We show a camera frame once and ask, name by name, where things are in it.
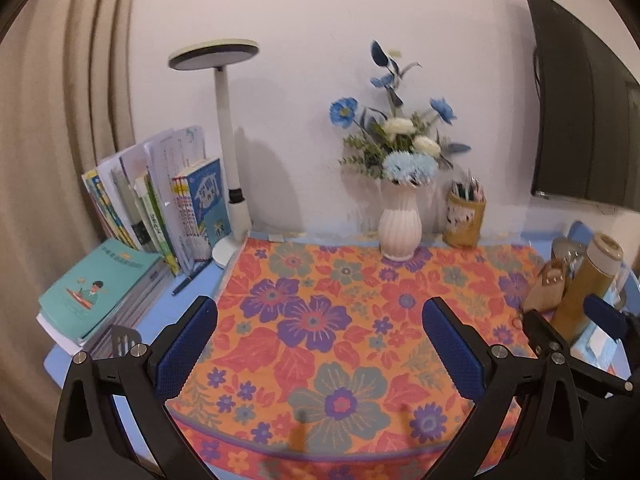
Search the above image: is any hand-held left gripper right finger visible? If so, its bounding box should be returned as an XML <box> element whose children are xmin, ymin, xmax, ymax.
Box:
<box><xmin>421</xmin><ymin>296</ymin><xmax>586</xmax><ymax>480</ymax></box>

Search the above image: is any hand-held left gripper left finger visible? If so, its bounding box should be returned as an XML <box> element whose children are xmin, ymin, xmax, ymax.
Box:
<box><xmin>52</xmin><ymin>295</ymin><xmax>218</xmax><ymax>480</ymax></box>

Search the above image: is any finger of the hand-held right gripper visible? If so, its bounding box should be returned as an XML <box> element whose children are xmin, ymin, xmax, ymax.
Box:
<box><xmin>522</xmin><ymin>310</ymin><xmax>632</xmax><ymax>397</ymax></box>
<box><xmin>584</xmin><ymin>294</ymin><xmax>640</xmax><ymax>353</ymax></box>

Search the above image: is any gold thermos bottle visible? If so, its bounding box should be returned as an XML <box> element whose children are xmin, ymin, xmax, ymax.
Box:
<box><xmin>550</xmin><ymin>232</ymin><xmax>626</xmax><ymax>341</ymax></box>

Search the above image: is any light blue tissue pack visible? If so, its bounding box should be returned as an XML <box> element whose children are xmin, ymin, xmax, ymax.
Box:
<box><xmin>570</xmin><ymin>320</ymin><xmax>631</xmax><ymax>376</ymax></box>

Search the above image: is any small brown handbag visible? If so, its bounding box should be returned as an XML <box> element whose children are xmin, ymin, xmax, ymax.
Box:
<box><xmin>520</xmin><ymin>259</ymin><xmax>571</xmax><ymax>313</ymax></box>

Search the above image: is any dark pen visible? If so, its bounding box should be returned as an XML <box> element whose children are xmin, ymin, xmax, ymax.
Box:
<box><xmin>171</xmin><ymin>258</ymin><xmax>212</xmax><ymax>297</ymax></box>

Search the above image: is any stack of teal books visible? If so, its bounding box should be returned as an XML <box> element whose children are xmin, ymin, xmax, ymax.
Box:
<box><xmin>36</xmin><ymin>238</ymin><xmax>173</xmax><ymax>356</ymax></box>

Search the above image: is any patterned pencil holder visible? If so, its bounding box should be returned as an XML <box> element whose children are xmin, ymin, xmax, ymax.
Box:
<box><xmin>445</xmin><ymin>190</ymin><xmax>487</xmax><ymax>248</ymax></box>

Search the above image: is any floral orange tablecloth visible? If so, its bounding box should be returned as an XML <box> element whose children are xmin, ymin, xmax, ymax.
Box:
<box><xmin>165</xmin><ymin>237</ymin><xmax>558</xmax><ymax>480</ymax></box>

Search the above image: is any white ribbed vase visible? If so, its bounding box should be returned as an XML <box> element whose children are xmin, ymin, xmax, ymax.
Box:
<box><xmin>377</xmin><ymin>180</ymin><xmax>422</xmax><ymax>262</ymax></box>

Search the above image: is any row of upright books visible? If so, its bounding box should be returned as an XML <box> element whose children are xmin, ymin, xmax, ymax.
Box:
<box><xmin>81</xmin><ymin>125</ymin><xmax>236</xmax><ymax>277</ymax></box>

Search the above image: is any bunch of pens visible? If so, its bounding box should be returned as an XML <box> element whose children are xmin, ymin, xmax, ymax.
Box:
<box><xmin>450</xmin><ymin>170</ymin><xmax>485</xmax><ymax>202</ymax></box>

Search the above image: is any white desk lamp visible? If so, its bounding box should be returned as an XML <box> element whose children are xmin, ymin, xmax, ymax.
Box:
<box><xmin>167</xmin><ymin>39</ymin><xmax>261</xmax><ymax>268</ymax></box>

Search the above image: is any artificial flower bouquet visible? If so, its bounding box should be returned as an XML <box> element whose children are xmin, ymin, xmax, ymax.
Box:
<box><xmin>329</xmin><ymin>39</ymin><xmax>472</xmax><ymax>188</ymax></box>

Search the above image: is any beige curtain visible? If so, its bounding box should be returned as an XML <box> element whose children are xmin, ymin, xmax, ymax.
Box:
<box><xmin>0</xmin><ymin>0</ymin><xmax>143</xmax><ymax>361</ymax></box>

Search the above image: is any black wall television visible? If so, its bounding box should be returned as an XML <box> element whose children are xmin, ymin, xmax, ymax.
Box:
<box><xmin>522</xmin><ymin>0</ymin><xmax>640</xmax><ymax>208</ymax></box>

